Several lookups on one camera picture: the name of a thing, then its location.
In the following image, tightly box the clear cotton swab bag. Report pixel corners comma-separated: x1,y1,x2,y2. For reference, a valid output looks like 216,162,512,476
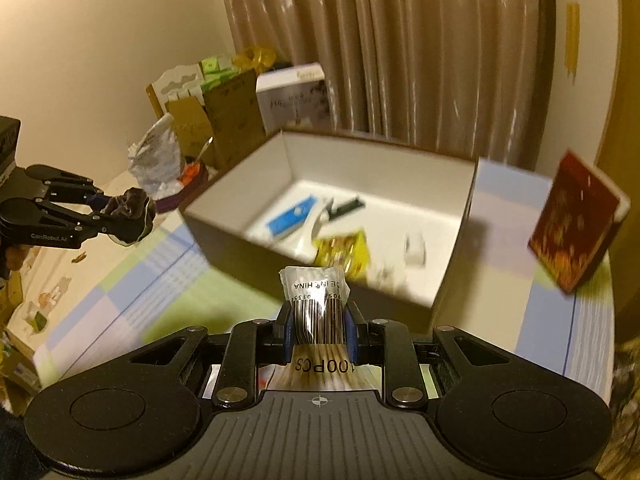
268,266,381,391

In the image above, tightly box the yellow snack packet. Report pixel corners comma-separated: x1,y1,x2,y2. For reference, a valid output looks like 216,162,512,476
314,230,370,281

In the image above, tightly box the dark wrapper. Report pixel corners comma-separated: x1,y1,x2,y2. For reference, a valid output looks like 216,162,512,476
101,188,156,246

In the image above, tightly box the white crumpled snack bag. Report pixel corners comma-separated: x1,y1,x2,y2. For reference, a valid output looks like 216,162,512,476
128,113,184,200

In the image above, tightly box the maroon bowl with food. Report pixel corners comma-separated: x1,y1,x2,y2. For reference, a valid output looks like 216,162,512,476
153,160,209,214

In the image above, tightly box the blue white tube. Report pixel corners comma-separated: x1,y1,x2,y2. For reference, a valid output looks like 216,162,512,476
266,195,318,238

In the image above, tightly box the brown cardboard storage box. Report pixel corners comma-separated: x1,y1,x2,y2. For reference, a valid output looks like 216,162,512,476
181,130,477,333

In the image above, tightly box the yellow brown small carton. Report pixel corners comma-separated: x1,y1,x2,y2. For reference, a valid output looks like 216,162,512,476
166,96,215,165

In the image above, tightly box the dark green white tube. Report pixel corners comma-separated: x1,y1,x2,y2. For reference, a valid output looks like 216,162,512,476
320,196,366,222

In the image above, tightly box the white scalloped holder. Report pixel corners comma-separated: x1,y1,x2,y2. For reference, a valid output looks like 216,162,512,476
145,63,205,118

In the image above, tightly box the brown cardboard carton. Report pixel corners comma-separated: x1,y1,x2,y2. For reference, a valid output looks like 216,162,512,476
204,70,265,170

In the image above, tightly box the green white small box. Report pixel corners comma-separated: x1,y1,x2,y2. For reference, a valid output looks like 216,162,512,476
200,54,240,92

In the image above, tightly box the red gold patterned box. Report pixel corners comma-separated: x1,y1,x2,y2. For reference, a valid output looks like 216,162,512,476
528,150,631,295

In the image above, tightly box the yellow gift bow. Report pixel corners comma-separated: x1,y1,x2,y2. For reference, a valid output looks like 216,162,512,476
232,46,277,75

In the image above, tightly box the white printed carton box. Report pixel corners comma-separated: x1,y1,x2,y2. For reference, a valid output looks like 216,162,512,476
256,63,332,132

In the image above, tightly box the beige pleated curtain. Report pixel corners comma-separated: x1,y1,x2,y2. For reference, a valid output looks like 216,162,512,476
224,0,555,169

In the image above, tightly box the yellow tape on wall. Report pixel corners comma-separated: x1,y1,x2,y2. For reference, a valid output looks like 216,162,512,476
564,2,580,80

